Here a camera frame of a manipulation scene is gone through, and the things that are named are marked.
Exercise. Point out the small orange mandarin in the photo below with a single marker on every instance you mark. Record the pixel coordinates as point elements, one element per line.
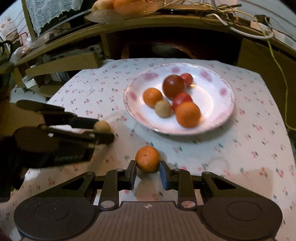
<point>152,97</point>

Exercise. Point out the yellowish brown round fruit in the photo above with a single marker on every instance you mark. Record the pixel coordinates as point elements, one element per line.
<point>102,126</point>

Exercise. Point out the cherry print tablecloth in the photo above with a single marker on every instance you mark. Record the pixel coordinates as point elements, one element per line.
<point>242,150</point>

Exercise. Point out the white floral rim plate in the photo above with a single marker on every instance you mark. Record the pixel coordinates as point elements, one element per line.
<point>208,99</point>

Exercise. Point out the white lace cloth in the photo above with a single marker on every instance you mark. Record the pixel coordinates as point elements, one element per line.
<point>50,11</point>

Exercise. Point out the black television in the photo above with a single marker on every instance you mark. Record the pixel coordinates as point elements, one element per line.
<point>60,22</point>

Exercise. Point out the wooden cabinet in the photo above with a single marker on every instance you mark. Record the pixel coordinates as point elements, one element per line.
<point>76,62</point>

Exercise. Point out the yellow apple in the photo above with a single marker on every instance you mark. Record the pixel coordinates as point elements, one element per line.
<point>100,4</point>

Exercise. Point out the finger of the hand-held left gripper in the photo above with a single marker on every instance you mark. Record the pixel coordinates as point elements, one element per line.
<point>76,122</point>
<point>101,138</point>

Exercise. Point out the woven fruit basket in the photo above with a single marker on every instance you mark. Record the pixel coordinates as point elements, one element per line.
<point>115,15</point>

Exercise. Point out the large dark red tomato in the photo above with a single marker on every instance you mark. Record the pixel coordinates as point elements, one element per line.
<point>173,86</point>

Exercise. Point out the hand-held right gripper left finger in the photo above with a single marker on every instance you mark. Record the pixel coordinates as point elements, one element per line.
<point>133,175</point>

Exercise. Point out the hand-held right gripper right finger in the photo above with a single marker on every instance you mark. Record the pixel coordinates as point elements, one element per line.
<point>164,175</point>

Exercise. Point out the small red tomato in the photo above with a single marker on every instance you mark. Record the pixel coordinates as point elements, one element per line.
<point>187,79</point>

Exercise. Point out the large orange in basket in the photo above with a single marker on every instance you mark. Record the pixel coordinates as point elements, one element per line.
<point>123,3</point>

